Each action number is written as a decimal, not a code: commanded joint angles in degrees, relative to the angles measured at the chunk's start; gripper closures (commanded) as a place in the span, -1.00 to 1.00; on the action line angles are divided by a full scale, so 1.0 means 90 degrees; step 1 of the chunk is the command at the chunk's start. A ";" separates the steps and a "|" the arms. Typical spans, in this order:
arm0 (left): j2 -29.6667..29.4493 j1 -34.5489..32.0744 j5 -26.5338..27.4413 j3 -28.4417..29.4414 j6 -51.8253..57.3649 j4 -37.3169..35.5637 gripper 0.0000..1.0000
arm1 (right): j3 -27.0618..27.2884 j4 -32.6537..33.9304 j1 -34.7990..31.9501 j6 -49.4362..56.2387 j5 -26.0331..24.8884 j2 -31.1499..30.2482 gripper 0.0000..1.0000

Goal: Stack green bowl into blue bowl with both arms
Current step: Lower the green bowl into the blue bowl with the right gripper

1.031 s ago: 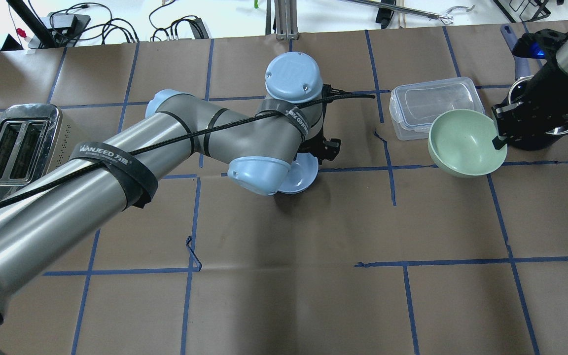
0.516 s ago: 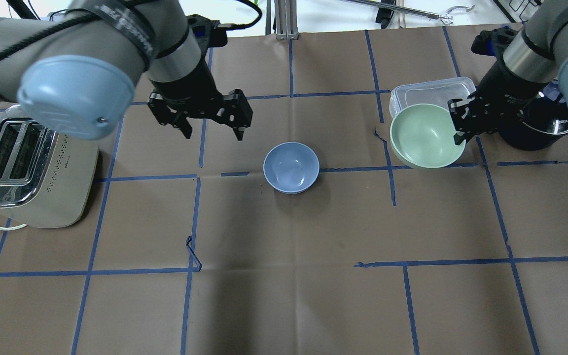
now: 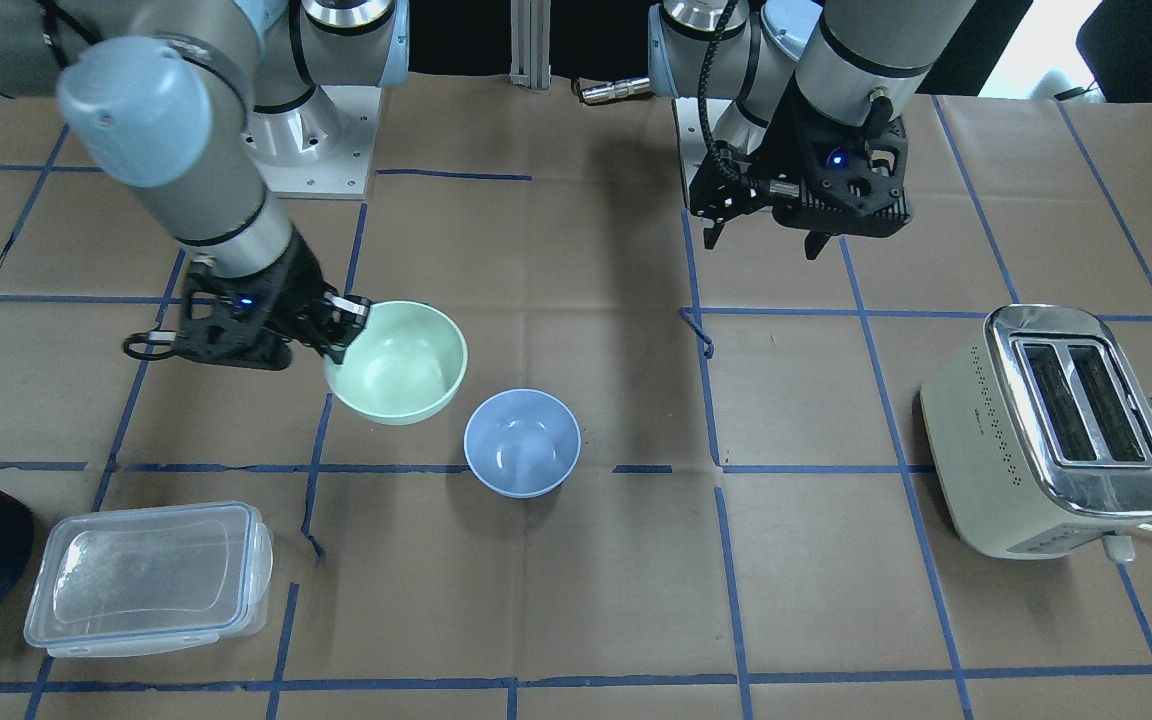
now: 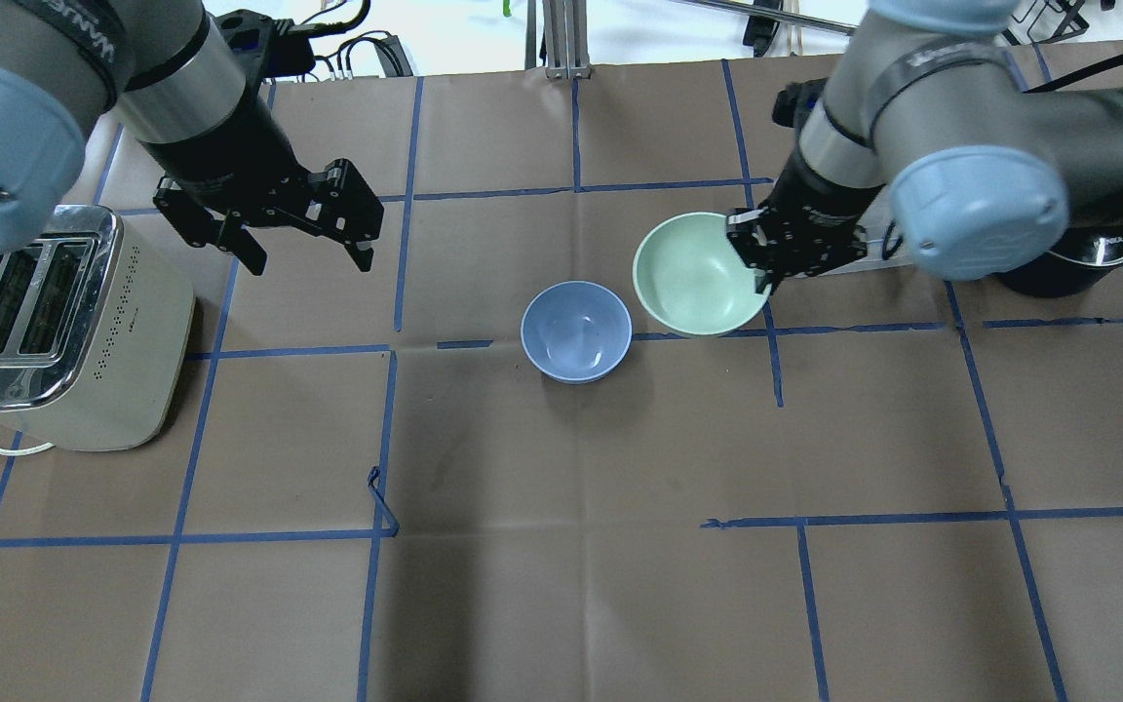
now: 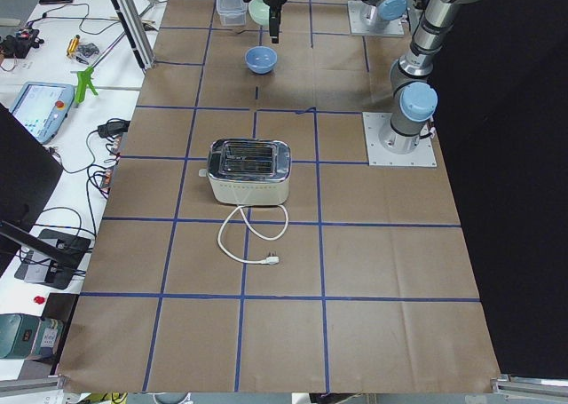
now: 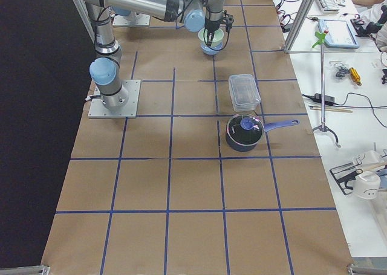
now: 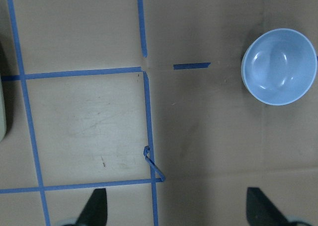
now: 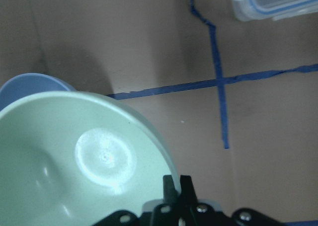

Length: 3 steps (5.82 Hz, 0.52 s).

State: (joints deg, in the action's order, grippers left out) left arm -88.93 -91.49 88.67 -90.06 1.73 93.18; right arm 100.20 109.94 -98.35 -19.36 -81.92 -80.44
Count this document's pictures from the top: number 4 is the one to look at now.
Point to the aluminium frame post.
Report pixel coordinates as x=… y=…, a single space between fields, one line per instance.
x=556 y=38

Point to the cream two-slot toaster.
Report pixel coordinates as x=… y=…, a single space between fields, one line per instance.
x=94 y=325

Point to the black wire rack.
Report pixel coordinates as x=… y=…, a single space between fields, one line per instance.
x=1045 y=22

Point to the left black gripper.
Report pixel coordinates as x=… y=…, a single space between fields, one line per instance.
x=226 y=146

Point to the blue bowl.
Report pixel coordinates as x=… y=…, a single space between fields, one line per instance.
x=576 y=332

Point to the clear plastic food container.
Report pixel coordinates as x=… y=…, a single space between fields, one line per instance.
x=882 y=236

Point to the blue pot with glass lid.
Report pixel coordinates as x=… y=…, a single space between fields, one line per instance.
x=1081 y=258

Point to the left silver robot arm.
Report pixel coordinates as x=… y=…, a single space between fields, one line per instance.
x=187 y=86

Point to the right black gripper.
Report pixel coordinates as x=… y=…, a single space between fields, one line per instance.
x=823 y=203

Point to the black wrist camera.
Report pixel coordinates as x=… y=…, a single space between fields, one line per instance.
x=266 y=48

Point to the green bowl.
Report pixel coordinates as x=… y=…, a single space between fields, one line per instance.
x=689 y=278

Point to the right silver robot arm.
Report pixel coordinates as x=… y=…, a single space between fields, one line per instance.
x=982 y=176

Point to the metal reacher grabber tool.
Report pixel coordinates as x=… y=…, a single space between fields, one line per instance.
x=764 y=13

